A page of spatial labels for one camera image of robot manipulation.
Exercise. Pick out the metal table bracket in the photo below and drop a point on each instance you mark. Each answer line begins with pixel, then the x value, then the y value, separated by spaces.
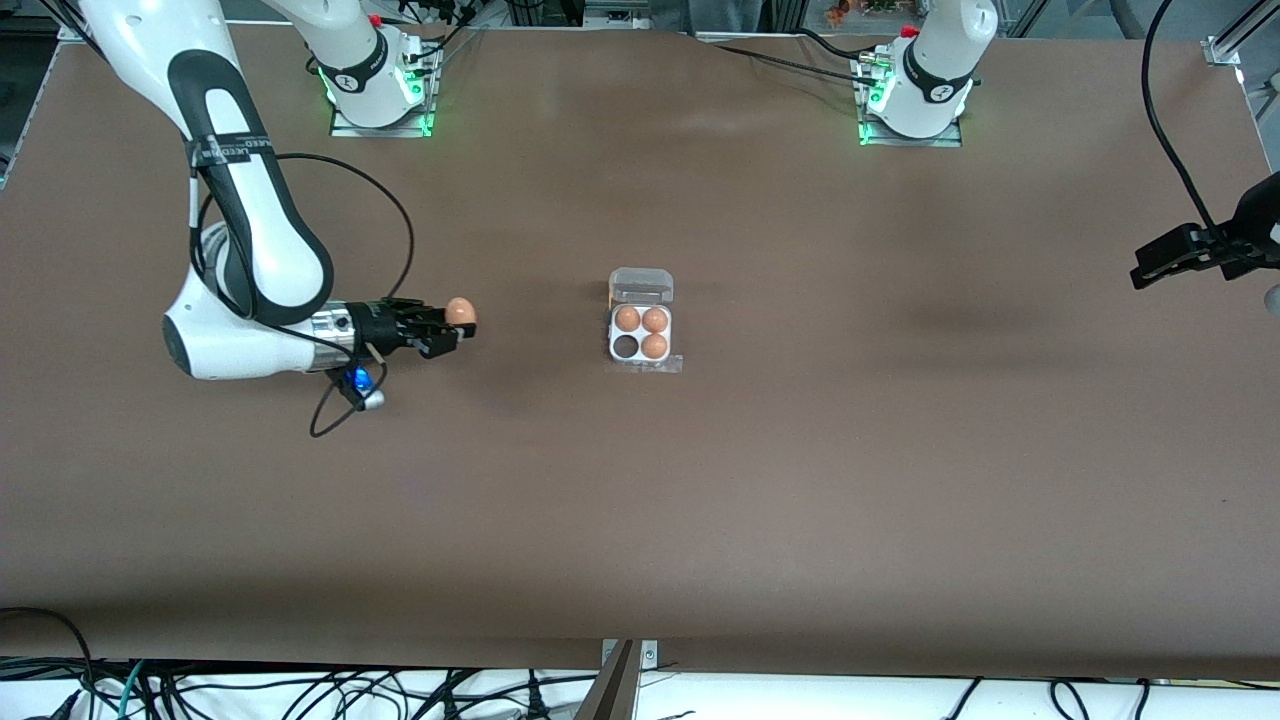
pixel 650 655

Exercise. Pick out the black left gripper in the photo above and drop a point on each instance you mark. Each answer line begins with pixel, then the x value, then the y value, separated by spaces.
pixel 1243 236

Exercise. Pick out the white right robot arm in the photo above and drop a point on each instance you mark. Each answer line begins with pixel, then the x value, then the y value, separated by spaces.
pixel 260 240

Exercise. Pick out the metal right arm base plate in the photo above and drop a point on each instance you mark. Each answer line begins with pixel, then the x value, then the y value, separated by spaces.
pixel 350 130

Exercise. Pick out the brown egg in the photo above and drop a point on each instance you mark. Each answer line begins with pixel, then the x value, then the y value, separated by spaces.
pixel 460 310
pixel 627 318
pixel 655 319
pixel 654 346

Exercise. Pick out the aluminium frame profile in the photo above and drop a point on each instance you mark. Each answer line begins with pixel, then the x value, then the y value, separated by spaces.
pixel 1225 48

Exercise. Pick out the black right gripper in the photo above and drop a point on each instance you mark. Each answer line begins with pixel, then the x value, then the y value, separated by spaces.
pixel 381 326

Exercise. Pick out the dark metal bar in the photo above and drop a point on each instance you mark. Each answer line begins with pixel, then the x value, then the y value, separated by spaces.
pixel 612 690

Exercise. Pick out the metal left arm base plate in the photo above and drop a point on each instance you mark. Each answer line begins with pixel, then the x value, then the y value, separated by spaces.
pixel 900 141

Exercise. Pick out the clear plastic egg box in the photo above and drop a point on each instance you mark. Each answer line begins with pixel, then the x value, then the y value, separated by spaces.
pixel 640 283

